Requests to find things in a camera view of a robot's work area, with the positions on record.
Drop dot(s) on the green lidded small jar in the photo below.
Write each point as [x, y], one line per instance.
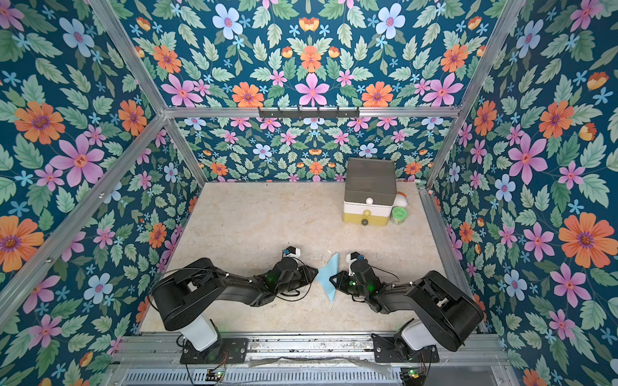
[398, 215]

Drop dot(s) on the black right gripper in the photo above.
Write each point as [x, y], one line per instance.
[348, 281]

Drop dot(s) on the aluminium front frame rail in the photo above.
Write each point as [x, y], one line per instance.
[479, 350]

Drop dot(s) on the white orange round object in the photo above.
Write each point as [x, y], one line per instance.
[401, 200]

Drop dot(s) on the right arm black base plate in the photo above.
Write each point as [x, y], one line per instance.
[388, 349]

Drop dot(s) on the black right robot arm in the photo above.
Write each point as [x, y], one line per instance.
[445, 315]

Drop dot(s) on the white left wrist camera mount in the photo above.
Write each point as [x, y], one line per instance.
[291, 252]

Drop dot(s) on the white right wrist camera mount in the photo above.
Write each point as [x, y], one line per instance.
[354, 256]

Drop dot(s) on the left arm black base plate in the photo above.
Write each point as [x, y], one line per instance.
[228, 350]

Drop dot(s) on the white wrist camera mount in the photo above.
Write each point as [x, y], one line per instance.
[354, 256]
[291, 252]

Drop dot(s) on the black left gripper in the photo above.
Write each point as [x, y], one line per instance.
[305, 277]

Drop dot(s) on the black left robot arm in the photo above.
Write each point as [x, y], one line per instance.
[182, 297]

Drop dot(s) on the yellow white grey drawer box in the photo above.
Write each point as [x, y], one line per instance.
[370, 192]

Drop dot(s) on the black hook rail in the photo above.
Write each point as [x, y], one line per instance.
[301, 113]

